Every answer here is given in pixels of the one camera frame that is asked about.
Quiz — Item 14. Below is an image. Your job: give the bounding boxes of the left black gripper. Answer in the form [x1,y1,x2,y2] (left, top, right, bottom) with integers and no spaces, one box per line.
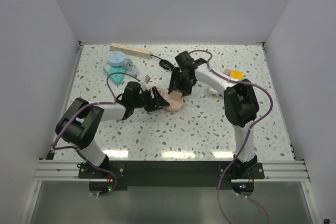
[132,86,169,112]

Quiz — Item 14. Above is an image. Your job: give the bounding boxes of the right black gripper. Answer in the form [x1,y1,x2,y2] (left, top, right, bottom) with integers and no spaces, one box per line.
[169,69,193,98]

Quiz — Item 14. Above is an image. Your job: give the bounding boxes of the pink cable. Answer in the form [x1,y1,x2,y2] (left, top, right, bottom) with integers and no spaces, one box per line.
[157,87,185,112]

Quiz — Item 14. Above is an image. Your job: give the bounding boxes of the pink cube socket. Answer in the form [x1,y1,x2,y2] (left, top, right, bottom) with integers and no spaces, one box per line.
[168,90,183,101]

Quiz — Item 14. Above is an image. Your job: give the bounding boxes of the white cube socket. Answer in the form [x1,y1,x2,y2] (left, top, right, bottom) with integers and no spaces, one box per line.
[208,88,219,97]

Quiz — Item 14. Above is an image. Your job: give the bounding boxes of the light blue cable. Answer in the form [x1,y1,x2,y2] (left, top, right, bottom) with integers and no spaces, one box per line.
[106,52,139,74]

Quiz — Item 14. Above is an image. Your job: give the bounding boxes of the teal triangular power strip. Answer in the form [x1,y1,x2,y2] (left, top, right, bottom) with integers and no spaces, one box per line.
[103,64,126,85]

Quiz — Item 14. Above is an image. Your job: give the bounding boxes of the pink charger plug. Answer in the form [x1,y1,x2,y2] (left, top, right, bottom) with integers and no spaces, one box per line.
[223,69,231,76]

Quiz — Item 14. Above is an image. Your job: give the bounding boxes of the yellow cube socket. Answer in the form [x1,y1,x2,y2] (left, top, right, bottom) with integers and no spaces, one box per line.
[230,69,243,80]

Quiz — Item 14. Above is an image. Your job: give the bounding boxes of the beige power strip red sockets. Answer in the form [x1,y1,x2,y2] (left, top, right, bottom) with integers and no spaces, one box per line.
[110,42,151,59]

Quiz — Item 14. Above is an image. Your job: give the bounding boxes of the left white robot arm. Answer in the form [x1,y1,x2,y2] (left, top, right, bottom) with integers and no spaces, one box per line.
[53,82,170,178]

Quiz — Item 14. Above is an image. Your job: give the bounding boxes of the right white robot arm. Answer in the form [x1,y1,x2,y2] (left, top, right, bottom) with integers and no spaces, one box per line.
[169,51,259,178]

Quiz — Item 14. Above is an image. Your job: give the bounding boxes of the black power cord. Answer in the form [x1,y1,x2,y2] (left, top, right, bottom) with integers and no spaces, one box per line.
[151,54,179,72]

